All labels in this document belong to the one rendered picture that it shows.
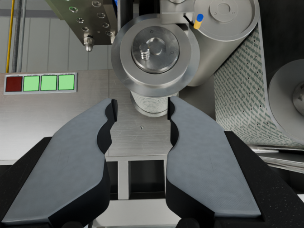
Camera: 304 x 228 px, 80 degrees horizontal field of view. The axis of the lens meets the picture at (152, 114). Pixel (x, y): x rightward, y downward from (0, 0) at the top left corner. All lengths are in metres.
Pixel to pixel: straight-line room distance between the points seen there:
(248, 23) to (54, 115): 0.60
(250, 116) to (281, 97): 0.06
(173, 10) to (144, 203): 0.54
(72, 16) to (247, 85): 0.50
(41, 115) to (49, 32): 1.70
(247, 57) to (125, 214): 0.55
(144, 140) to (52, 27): 1.94
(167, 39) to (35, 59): 2.03
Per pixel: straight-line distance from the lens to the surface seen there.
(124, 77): 0.31
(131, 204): 0.65
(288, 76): 0.38
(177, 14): 0.32
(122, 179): 0.64
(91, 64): 2.07
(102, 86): 0.66
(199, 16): 0.28
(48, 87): 0.72
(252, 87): 0.38
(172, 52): 0.30
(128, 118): 0.62
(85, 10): 0.61
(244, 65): 0.42
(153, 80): 0.29
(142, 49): 0.27
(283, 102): 0.36
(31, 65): 2.26
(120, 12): 0.37
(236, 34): 0.36
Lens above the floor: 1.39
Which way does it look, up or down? 8 degrees down
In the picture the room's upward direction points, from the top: 178 degrees clockwise
